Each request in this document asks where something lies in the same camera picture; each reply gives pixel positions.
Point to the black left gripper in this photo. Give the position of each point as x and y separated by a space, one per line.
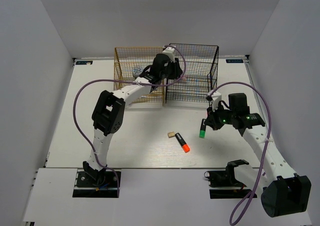
177 71

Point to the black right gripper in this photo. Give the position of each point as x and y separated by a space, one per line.
211 120

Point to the small beige eraser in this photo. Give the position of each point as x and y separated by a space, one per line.
170 134

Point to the round blue white tape tin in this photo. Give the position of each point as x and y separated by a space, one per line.
136 71

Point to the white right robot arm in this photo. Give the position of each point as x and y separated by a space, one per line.
281 190

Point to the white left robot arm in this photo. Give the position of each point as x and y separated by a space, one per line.
109 110

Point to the green black highlighter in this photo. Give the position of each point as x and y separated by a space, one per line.
202 131

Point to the orange black highlighter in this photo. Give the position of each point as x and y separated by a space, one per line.
182 142

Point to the left blue table label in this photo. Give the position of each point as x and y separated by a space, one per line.
84 62

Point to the black wire mesh basket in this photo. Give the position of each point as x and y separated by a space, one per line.
200 62

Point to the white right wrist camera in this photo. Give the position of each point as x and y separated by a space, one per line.
214 97

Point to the gold wire mesh basket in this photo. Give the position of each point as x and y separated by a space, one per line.
129 62

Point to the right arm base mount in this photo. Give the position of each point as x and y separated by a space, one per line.
220 186

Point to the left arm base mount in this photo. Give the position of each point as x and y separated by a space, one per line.
85 187

